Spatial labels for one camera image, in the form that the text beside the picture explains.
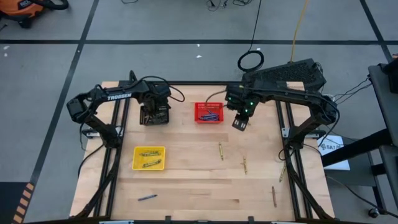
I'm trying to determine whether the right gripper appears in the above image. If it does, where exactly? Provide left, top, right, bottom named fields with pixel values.
left=225, top=83, right=261, bottom=133

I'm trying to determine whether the grey desk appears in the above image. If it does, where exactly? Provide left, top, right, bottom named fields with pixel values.
left=368, top=63, right=398, bottom=206

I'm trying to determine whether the yellow hanging cable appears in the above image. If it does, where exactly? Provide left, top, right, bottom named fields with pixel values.
left=289, top=0, right=310, bottom=62

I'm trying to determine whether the black slotted plastic basket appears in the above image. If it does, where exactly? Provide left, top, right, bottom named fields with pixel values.
left=139, top=103, right=170, bottom=126

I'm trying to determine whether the black hanging cable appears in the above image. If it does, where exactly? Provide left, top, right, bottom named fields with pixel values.
left=236, top=0, right=266, bottom=73

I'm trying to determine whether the black computer case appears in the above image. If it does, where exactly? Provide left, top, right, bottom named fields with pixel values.
left=241, top=58, right=327, bottom=94

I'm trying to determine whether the white paper sheet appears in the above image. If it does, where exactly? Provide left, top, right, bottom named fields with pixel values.
left=317, top=134, right=351, bottom=171

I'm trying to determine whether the orange shop vacuum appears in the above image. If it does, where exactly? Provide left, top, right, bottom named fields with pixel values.
left=0, top=0, right=70, bottom=29

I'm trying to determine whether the red slotted plastic basket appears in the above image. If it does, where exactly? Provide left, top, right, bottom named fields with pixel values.
left=194, top=101, right=224, bottom=124

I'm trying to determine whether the yellow slotted plastic basket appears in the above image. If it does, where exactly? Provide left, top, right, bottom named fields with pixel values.
left=131, top=146, right=167, bottom=171

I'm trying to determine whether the black table frame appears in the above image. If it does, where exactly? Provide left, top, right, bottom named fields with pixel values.
left=68, top=70, right=335, bottom=224

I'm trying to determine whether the hazard-striped floor mat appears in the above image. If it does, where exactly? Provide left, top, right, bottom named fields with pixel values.
left=0, top=182, right=35, bottom=224

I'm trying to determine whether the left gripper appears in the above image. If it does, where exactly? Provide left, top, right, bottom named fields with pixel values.
left=139, top=82, right=172, bottom=124

